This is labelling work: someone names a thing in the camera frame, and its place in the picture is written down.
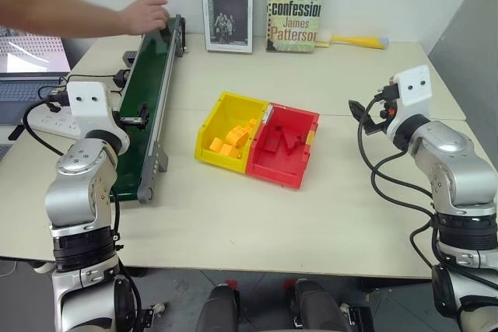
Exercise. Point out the red triangular block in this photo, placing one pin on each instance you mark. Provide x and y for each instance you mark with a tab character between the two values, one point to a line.
292	142

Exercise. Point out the white power strip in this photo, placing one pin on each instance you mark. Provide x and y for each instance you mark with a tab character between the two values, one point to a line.
50	120

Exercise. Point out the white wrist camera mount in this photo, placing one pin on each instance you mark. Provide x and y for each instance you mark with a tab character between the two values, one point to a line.
414	89
87	104

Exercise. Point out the person's bare forearm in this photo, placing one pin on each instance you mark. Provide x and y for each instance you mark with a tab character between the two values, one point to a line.
58	9

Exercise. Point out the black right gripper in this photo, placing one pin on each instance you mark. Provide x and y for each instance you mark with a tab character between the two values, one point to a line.
386	120

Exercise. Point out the small yellow block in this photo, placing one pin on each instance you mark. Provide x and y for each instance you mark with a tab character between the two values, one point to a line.
253	123

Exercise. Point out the large orange block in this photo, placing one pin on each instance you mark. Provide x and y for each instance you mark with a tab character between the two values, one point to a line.
238	137

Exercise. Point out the yellow plastic bin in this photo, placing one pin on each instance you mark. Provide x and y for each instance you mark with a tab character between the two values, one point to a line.
229	112

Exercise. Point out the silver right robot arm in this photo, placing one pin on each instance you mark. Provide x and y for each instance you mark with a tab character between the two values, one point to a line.
451	161

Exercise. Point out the white caster wheel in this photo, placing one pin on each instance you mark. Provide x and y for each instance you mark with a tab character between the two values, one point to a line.
158	308

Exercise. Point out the grey laptop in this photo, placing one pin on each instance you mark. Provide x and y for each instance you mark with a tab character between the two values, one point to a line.
27	75

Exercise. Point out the black metal L-bracket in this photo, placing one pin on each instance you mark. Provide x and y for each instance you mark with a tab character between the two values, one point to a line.
143	115

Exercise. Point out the green conveyor belt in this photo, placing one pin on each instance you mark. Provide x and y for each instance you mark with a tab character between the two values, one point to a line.
149	87

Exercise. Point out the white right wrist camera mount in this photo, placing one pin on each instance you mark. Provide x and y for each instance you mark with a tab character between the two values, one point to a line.
414	89

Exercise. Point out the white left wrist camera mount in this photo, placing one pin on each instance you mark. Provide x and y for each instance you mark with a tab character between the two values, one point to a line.
87	104

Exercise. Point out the graphic design book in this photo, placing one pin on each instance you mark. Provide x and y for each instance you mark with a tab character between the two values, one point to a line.
227	5

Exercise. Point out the small black flat device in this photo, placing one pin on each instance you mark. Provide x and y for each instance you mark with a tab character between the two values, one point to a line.
15	132

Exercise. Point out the yellow cube block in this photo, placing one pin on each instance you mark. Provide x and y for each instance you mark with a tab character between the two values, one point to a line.
226	150

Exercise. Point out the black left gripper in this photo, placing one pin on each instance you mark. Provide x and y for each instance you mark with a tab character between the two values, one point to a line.
115	119

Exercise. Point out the orange cube block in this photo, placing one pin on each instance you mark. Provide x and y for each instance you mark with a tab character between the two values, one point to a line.
214	144

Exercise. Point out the yellow sponge brush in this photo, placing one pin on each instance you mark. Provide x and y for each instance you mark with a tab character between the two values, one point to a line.
352	40

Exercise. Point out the person's bare hand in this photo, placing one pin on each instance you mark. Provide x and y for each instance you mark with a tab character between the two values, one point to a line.
146	16

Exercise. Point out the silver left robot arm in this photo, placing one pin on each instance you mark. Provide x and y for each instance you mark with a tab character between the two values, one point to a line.
83	176

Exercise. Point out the red flat block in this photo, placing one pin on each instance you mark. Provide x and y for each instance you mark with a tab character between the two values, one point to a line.
272	140

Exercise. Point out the red plastic bin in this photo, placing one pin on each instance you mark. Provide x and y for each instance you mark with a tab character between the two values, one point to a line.
284	166

